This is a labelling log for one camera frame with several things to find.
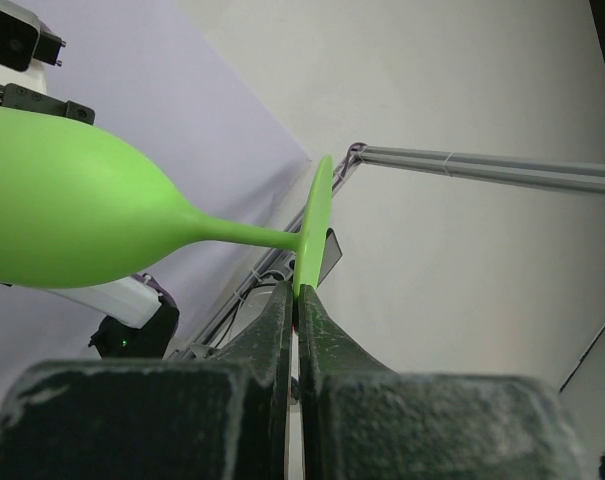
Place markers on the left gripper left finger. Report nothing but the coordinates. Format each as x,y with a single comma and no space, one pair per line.
224,417

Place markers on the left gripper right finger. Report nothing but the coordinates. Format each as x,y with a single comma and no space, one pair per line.
362,420

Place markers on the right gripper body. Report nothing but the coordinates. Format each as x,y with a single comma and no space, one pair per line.
17,97

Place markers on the green plastic wine glass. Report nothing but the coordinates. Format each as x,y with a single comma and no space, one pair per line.
80,207

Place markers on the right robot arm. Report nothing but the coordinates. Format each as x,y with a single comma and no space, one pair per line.
140,316

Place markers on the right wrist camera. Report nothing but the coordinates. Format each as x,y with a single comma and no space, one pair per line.
24,38

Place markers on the grey overhead frame bar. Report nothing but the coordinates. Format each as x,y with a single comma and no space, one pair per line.
566,177

